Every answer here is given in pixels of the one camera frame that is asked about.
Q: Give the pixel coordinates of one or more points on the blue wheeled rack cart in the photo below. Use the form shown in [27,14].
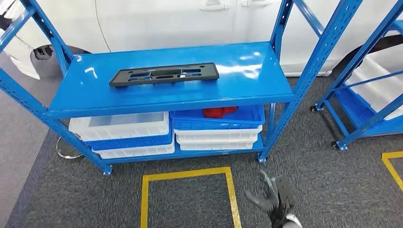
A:
[371,41]

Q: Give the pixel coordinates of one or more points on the white plastic bin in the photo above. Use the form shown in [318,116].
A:
[126,130]
[135,153]
[377,94]
[217,136]
[388,59]
[217,146]

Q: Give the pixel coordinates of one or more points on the black plastic frame part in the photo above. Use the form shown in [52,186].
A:
[210,74]

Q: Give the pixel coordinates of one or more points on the red plastic object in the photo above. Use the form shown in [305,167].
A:
[217,112]

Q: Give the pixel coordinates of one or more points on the white car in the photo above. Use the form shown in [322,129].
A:
[157,22]

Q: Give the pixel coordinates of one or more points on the round chrome floor base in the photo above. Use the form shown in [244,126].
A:
[67,153]

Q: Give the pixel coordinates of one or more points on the blue steel shelf rack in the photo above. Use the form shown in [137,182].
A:
[157,91]

